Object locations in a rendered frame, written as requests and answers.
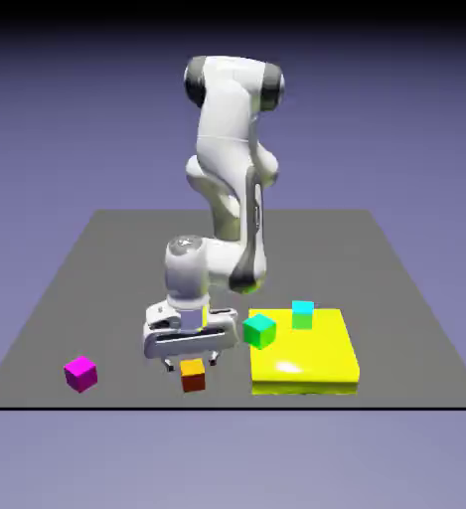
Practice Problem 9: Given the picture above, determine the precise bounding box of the small magenta cube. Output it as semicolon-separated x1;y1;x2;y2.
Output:
63;355;98;394

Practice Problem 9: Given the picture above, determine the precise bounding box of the large yellow box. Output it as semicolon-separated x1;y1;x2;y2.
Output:
247;307;362;397

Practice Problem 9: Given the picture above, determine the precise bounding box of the small orange cube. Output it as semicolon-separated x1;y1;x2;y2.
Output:
179;358;207;394

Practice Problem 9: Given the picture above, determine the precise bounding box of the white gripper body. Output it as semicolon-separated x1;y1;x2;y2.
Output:
142;315;240;360

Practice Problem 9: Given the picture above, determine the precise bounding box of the small cyan cube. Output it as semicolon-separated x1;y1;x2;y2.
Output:
291;300;315;331

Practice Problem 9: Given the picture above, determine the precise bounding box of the small green cube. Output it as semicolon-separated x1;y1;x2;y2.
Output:
241;312;277;351

